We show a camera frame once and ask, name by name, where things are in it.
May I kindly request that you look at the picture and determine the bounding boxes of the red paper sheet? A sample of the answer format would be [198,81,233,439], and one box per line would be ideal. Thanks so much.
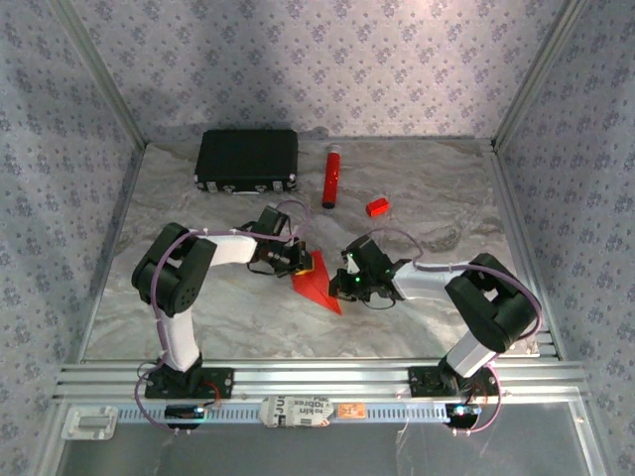
[291,250,344,316]

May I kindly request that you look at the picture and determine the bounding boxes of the red cylinder tube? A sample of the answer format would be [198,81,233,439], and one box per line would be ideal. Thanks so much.
[320,142,344,209]

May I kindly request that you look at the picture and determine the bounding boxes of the black hard case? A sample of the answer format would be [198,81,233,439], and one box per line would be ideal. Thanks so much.
[192,129,300,194]

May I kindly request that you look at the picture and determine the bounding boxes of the printed paper roll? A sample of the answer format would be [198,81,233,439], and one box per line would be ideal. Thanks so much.
[259,395,334,428]

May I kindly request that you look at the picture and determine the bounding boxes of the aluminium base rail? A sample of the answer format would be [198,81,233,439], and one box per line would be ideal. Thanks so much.
[53,360,589,402]

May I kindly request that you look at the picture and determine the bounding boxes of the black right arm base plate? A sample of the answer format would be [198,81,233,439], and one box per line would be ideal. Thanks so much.
[407,365,500,398]

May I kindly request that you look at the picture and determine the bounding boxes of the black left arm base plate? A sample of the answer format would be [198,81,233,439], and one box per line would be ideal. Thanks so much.
[143,367,235,401]

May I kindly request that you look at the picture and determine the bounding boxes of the white slotted cable duct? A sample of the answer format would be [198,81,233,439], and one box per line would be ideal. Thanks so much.
[116,400,450,423]

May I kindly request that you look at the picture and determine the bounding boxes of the aluminium side rail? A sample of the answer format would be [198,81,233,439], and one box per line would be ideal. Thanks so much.
[76,143,150,363]
[488,141,567,361]

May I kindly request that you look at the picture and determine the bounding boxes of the white plastic bracket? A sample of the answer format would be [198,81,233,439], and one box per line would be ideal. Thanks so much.
[61,405,119,441]

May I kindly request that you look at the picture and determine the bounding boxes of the aluminium frame post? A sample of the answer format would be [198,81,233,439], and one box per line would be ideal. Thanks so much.
[49,0,150,148]
[493,0,594,148]

